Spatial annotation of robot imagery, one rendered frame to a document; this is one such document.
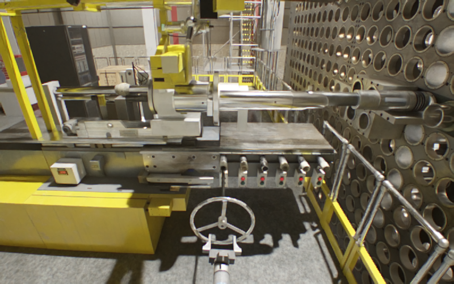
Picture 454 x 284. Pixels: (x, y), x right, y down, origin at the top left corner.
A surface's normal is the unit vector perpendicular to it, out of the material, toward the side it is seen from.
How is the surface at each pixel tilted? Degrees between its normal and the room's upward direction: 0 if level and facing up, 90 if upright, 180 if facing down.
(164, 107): 68
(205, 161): 90
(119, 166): 90
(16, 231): 90
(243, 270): 0
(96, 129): 90
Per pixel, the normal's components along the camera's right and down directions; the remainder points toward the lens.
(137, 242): 0.00, 0.45
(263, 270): 0.01, -0.89
